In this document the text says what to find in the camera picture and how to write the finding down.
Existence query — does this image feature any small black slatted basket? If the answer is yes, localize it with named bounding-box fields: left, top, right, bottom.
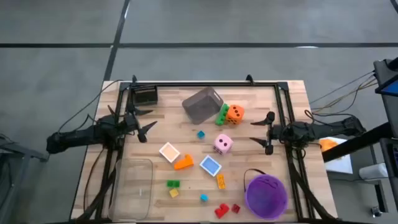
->
left=133, top=85, right=159, bottom=106

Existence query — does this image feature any long black cable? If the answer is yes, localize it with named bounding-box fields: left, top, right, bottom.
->
left=57, top=79, right=124, bottom=134

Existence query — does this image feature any blue playing card box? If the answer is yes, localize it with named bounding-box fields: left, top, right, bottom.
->
left=199, top=154, right=223, bottom=177

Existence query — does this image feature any red stepped toy brick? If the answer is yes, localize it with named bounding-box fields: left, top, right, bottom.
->
left=214, top=203, right=230, bottom=219

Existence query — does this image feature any dark equipment cabinet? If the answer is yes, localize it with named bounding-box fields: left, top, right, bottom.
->
left=379, top=137, right=398, bottom=187

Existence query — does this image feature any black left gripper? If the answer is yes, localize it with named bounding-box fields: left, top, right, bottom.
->
left=123, top=105, right=159, bottom=144

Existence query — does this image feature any grey translucent plastic bin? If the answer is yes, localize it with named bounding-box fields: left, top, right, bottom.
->
left=182, top=86, right=224, bottom=125

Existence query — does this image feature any black aluminium rig frame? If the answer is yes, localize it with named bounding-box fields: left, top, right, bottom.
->
left=74, top=74, right=338, bottom=223

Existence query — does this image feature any blue screen monitor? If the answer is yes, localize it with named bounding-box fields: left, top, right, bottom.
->
left=374, top=73, right=398, bottom=97

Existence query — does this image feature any thin tan cable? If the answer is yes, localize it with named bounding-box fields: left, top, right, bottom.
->
left=310, top=80, right=378, bottom=111

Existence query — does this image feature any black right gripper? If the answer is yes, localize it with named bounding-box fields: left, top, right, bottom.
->
left=249, top=111, right=284, bottom=156

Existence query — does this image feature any orange crumpled object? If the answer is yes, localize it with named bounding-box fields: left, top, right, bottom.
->
left=319, top=138, right=340, bottom=154

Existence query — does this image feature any grey side table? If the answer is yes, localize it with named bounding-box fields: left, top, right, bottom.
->
left=0, top=133, right=50, bottom=224

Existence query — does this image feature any white sheet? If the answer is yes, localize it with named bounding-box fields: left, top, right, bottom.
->
left=319, top=136, right=354, bottom=175

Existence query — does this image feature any pink foam die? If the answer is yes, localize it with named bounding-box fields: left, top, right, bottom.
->
left=213, top=134, right=234, bottom=156

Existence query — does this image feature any orange angled toy brick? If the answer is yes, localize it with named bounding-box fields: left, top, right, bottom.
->
left=174, top=154, right=195, bottom=170

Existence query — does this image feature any white paper roll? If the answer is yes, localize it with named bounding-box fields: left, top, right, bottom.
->
left=358, top=162, right=389, bottom=182

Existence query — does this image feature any black diagonal beam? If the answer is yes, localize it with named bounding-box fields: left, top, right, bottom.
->
left=322, top=122, right=398, bottom=163

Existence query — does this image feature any dark grey monitor stand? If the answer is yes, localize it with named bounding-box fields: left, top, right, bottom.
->
left=373, top=57, right=398, bottom=139

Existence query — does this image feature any thin grey cable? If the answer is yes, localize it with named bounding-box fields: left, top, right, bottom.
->
left=309, top=70, right=376, bottom=105

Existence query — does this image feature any orange foam die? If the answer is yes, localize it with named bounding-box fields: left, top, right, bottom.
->
left=226, top=104, right=245, bottom=126

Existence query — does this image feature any purple bucket with handle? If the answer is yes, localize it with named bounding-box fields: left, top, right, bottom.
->
left=243, top=168, right=289, bottom=221

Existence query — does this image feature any long green toy brick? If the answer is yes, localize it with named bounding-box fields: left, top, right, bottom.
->
left=215, top=103, right=230, bottom=126

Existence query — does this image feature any clear plastic tub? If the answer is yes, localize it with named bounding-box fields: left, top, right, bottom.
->
left=108, top=157, right=154, bottom=221

